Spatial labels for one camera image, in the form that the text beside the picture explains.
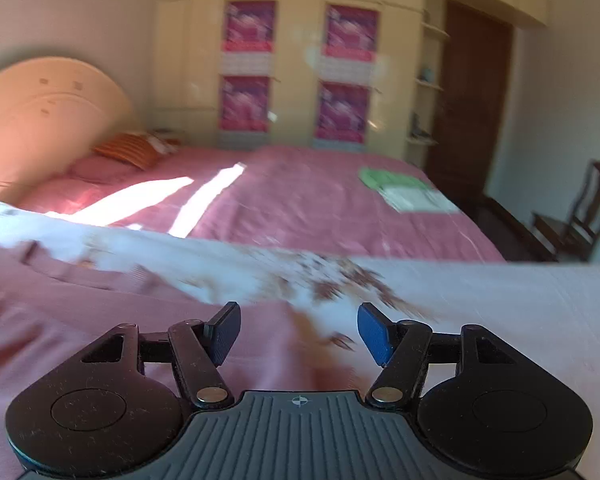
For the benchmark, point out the brown wooden door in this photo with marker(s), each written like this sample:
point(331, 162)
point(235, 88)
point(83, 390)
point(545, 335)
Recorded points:
point(472, 100)

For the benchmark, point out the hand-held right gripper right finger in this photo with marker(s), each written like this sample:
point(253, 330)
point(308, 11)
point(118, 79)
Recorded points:
point(375, 332)

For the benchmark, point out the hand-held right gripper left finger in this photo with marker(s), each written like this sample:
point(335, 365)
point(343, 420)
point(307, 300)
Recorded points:
point(225, 331)

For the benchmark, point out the pink sweater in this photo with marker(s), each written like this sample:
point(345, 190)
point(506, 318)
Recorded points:
point(130, 320)

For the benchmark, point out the white printed pillow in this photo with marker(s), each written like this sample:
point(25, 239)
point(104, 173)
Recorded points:
point(164, 142)

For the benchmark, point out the cream wardrobe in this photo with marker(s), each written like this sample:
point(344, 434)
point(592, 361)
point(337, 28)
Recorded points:
point(300, 50)

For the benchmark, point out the orange striped pillow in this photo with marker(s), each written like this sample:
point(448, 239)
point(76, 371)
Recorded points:
point(130, 150)

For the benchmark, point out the dark shelf ornament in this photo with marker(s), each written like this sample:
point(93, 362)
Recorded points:
point(420, 127)

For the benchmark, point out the cream corner shelf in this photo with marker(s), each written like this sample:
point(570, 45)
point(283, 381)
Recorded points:
point(430, 85)

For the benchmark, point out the pink bed cover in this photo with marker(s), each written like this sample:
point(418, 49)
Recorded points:
point(305, 195)

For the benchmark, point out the dark wooden chair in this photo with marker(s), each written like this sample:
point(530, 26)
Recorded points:
point(587, 210)

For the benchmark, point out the pink wall poster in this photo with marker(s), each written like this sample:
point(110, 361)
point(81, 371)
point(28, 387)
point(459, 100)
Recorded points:
point(351, 32)
point(245, 105)
point(342, 112)
point(249, 27)

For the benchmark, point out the small bluish bottle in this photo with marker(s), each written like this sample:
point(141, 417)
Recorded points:
point(428, 75)

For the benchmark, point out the cream rounded headboard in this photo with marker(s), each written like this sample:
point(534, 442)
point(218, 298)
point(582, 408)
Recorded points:
point(45, 120)

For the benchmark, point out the white floral bedsheet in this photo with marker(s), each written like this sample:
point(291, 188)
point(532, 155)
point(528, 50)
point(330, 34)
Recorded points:
point(505, 305)

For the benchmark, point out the pink pillow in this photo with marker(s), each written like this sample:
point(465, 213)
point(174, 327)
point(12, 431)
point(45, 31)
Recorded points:
point(102, 170)

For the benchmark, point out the dark wooden footboard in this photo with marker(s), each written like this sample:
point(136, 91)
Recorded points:
point(510, 230)

